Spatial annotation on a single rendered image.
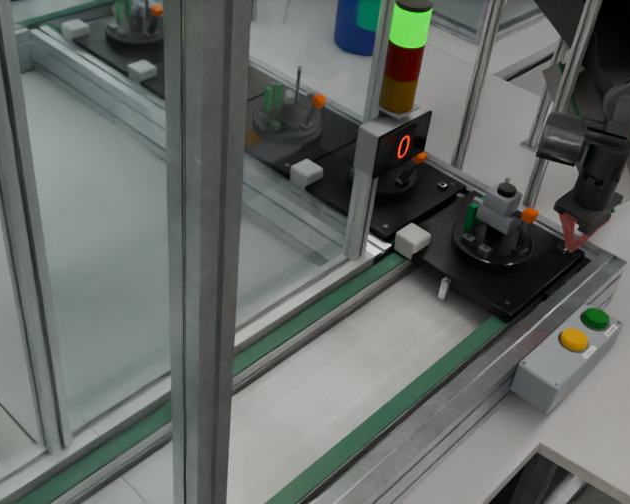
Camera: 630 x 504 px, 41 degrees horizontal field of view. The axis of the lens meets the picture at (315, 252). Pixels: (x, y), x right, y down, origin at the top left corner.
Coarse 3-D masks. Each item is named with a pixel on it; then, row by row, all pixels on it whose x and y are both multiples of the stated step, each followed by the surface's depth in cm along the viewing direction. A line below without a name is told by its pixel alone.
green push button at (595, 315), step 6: (588, 312) 133; (594, 312) 133; (600, 312) 133; (588, 318) 132; (594, 318) 132; (600, 318) 132; (606, 318) 132; (588, 324) 132; (594, 324) 131; (600, 324) 131; (606, 324) 132
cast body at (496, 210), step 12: (492, 192) 136; (504, 192) 135; (516, 192) 137; (480, 204) 139; (492, 204) 137; (504, 204) 135; (516, 204) 137; (480, 216) 140; (492, 216) 138; (504, 216) 136; (504, 228) 137
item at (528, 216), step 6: (528, 210) 135; (534, 210) 135; (516, 216) 137; (522, 216) 135; (528, 216) 135; (534, 216) 134; (528, 222) 135; (522, 228) 137; (528, 228) 136; (522, 234) 137; (528, 234) 138; (522, 240) 138; (516, 246) 139; (522, 246) 138
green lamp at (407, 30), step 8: (400, 8) 109; (400, 16) 110; (408, 16) 109; (416, 16) 109; (424, 16) 109; (392, 24) 112; (400, 24) 110; (408, 24) 110; (416, 24) 110; (424, 24) 110; (392, 32) 112; (400, 32) 111; (408, 32) 110; (416, 32) 110; (424, 32) 111; (392, 40) 112; (400, 40) 111; (408, 40) 111; (416, 40) 111; (424, 40) 112
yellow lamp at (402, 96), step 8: (384, 80) 116; (392, 80) 115; (416, 80) 116; (384, 88) 117; (392, 88) 116; (400, 88) 116; (408, 88) 116; (416, 88) 117; (384, 96) 118; (392, 96) 117; (400, 96) 116; (408, 96) 117; (384, 104) 118; (392, 104) 117; (400, 104) 117; (408, 104) 118; (400, 112) 118
